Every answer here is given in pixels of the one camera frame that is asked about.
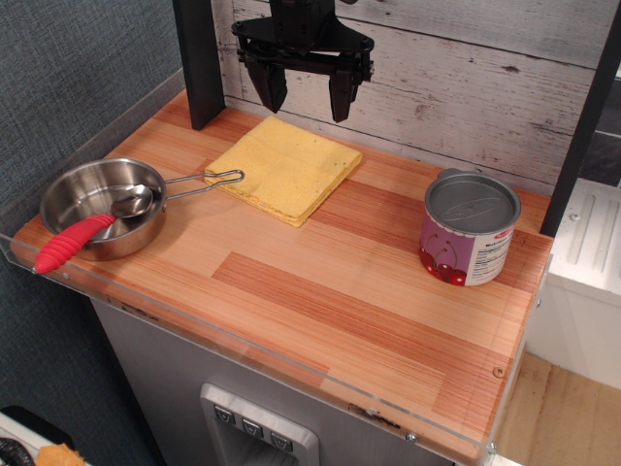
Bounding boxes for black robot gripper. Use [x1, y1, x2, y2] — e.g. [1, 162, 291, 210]
[232, 1, 375, 121]

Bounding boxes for red-handled metal spoon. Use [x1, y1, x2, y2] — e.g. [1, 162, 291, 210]
[34, 184, 153, 274]

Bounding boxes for small steel pot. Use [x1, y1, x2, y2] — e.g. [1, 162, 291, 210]
[35, 158, 245, 274]

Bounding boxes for folded yellow cloth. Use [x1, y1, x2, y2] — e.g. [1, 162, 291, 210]
[205, 116, 362, 227]

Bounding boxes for cherry-label toy can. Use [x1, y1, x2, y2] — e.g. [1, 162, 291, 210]
[419, 169, 521, 286]

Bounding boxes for grey toy fridge cabinet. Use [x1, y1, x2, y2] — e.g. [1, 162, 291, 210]
[92, 300, 450, 465]

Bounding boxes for clear acrylic edge guard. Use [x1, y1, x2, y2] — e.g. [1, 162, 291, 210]
[0, 231, 501, 466]

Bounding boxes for silver dispenser panel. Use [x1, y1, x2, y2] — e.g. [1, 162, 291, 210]
[200, 383, 321, 465]

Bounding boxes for white toy sink unit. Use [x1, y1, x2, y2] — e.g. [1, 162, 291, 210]
[526, 180, 620, 388]

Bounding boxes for orange object bottom left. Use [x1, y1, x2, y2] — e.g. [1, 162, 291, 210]
[35, 444, 87, 466]

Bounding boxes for white box bottom left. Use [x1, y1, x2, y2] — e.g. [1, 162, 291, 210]
[1, 406, 75, 465]

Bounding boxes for black vertical post left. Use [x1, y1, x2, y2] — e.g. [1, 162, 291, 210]
[173, 0, 226, 130]

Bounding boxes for black vertical post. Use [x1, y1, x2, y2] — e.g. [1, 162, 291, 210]
[539, 3, 620, 238]
[173, 0, 226, 130]

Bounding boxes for black vertical post right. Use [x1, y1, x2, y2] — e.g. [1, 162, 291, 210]
[539, 3, 620, 238]

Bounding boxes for black ribbed hose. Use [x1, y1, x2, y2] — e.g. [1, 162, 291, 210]
[0, 437, 35, 466]

